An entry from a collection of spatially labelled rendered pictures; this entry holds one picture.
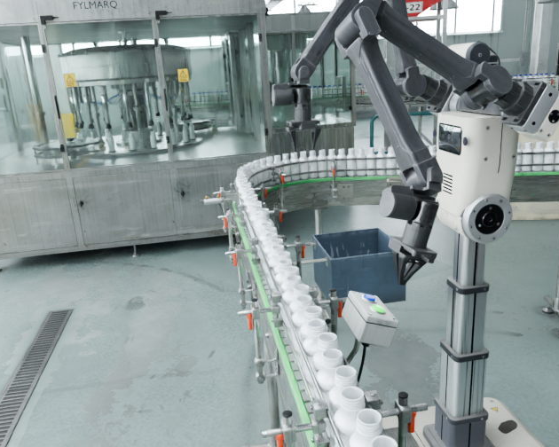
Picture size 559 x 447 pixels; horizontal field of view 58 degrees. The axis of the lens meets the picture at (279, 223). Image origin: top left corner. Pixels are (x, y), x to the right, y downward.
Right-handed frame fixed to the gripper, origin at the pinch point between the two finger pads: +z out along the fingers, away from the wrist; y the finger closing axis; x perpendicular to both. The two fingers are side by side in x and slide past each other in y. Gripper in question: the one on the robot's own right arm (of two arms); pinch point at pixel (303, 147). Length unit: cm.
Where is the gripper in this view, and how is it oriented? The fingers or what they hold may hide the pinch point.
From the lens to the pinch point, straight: 171.7
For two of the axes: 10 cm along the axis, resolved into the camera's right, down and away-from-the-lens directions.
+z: 0.5, 9.6, 2.9
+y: -9.8, 1.0, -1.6
